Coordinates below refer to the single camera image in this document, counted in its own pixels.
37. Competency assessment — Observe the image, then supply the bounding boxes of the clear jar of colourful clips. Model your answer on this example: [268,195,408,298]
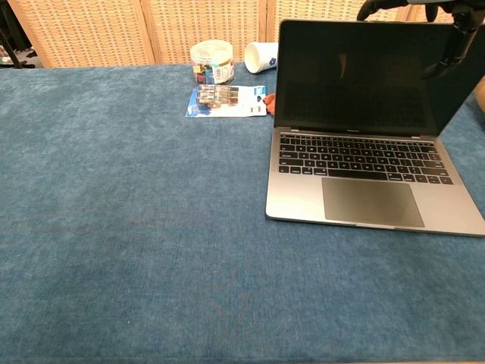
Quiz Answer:
[189,39,236,86]

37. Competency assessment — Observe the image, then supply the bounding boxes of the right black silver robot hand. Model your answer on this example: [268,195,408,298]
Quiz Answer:
[355,0,485,80]

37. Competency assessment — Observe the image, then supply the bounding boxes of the silver grey laptop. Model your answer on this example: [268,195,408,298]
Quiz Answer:
[264,18,485,238]

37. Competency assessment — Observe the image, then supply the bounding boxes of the blue table mat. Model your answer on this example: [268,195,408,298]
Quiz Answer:
[0,61,485,362]

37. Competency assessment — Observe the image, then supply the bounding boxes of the brown capybara plush toy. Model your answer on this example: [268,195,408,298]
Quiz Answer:
[471,75,485,111]

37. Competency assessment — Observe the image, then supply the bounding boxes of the wicker folding screen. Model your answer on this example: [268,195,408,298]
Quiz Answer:
[6,0,485,70]

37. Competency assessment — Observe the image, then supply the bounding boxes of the black tripod stand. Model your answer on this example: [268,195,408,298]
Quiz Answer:
[0,30,23,70]

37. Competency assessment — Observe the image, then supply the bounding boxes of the rust brown cloth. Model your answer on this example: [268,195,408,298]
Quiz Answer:
[261,93,278,116]

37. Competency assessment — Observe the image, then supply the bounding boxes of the blue white blister pack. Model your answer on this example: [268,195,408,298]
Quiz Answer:
[184,83,269,119]

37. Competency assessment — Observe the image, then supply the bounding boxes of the white paper cup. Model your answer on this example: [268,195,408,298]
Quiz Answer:
[243,41,280,74]

